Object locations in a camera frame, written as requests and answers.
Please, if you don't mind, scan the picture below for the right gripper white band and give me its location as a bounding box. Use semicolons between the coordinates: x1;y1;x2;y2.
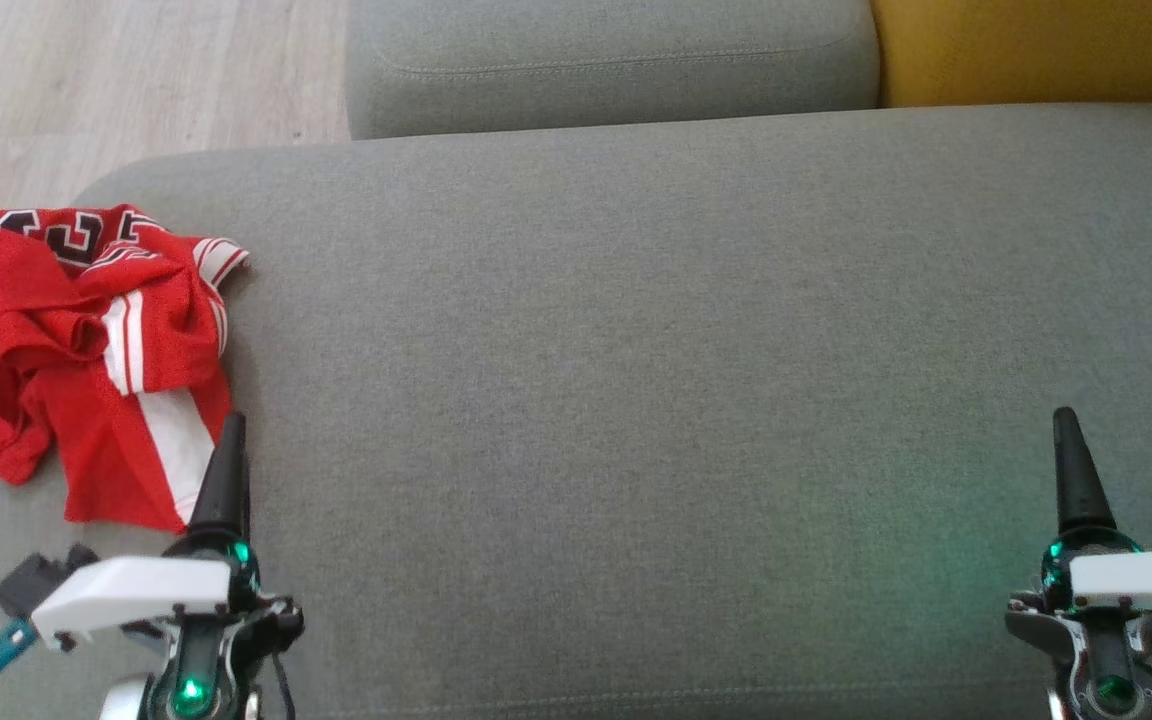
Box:
1006;406;1152;666

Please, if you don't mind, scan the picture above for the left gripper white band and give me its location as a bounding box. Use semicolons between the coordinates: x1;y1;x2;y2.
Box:
31;410;304;658

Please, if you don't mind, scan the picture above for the grey sofa seat cushion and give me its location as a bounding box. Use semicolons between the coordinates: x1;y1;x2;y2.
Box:
0;103;1152;720

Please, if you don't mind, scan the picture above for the yellow sofa cushion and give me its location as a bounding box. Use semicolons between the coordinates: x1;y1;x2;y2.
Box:
871;0;1152;109

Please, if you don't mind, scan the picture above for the grey sofa back cushion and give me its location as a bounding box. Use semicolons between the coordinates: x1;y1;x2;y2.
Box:
346;0;882;141

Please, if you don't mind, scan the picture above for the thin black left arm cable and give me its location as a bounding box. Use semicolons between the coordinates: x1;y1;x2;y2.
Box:
271;650;297;720

